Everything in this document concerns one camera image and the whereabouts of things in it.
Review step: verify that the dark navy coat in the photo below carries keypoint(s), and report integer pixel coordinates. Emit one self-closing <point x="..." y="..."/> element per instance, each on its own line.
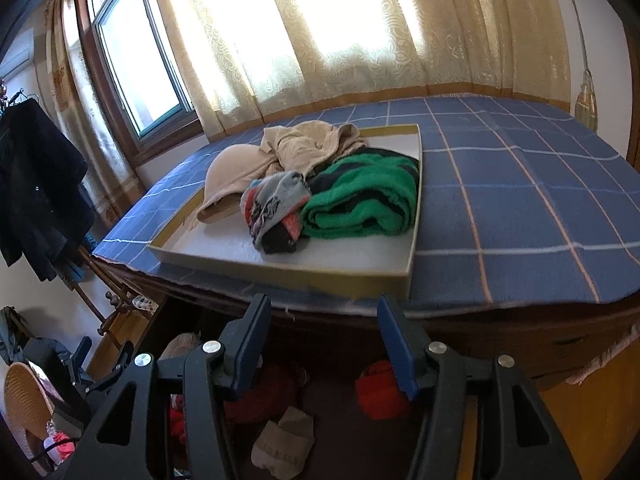
<point x="35" y="185"/>

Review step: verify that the white air conditioner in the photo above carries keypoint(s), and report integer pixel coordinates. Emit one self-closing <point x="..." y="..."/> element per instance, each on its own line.
<point x="15" y="57"/>

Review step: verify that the blue plaid tablecloth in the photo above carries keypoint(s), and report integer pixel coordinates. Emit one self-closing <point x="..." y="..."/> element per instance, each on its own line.
<point x="525" y="185"/>

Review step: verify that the green striped garment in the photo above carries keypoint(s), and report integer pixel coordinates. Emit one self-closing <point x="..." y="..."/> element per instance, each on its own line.
<point x="360" y="195"/>

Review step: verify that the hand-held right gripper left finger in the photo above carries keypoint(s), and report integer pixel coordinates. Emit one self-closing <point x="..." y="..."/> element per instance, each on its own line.
<point x="250" y="340"/>

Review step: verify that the checked cloth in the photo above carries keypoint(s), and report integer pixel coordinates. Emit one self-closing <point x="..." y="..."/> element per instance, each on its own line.
<point x="142" y="302"/>

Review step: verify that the wood-framed window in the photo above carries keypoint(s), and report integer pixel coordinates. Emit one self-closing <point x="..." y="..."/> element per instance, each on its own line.
<point x="135" y="60"/>

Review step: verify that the cream curtain with brown pattern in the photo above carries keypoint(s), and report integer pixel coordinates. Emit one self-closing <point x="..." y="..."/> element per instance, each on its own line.
<point x="75" y="110"/>

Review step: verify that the wicker basket with clothes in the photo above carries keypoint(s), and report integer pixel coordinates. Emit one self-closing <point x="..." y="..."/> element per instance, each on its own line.
<point x="25" y="400"/>

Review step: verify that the teal garment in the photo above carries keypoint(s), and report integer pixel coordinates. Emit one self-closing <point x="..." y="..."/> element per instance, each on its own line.
<point x="82" y="255"/>

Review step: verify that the bright red underwear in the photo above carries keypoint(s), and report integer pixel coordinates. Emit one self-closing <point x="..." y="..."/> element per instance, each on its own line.
<point x="377" y="395"/>

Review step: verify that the colourful striped underwear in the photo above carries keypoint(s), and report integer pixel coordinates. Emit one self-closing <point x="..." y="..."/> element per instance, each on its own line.
<point x="275" y="205"/>

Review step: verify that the pale padded bra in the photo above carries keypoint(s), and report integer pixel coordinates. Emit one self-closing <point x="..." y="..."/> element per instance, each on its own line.
<point x="230" y="170"/>

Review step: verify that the grey-blue jacket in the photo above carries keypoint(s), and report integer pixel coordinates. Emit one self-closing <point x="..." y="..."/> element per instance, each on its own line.
<point x="12" y="335"/>

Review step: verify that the dark wooden drawer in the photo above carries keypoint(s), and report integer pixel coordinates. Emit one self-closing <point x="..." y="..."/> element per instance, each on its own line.
<point x="340" y="400"/>

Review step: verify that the shallow yellow tray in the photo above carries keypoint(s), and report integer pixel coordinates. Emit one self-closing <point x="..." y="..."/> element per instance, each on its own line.
<point x="325" y="260"/>

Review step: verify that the beige garment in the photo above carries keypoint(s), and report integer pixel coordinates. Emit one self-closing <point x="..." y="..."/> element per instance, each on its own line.
<point x="300" y="145"/>

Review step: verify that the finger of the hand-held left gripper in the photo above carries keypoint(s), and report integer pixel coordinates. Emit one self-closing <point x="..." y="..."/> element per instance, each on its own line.
<point x="83" y="349"/>
<point x="112" y="367"/>

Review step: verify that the curtain tieback tassel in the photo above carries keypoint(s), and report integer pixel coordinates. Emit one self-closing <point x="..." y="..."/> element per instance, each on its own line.
<point x="586" y="97"/>

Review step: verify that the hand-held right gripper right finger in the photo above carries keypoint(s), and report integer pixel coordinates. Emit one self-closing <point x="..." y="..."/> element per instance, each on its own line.
<point x="395" y="345"/>

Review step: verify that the dark red garment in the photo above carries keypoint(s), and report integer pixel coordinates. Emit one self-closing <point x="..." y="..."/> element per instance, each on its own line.
<point x="270" y="390"/>

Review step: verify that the beige sock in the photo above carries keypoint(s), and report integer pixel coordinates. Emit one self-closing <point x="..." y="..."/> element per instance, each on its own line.
<point x="285" y="440"/>

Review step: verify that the cream lace curtain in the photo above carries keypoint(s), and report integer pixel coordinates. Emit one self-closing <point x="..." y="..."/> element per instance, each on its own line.
<point x="350" y="35"/>

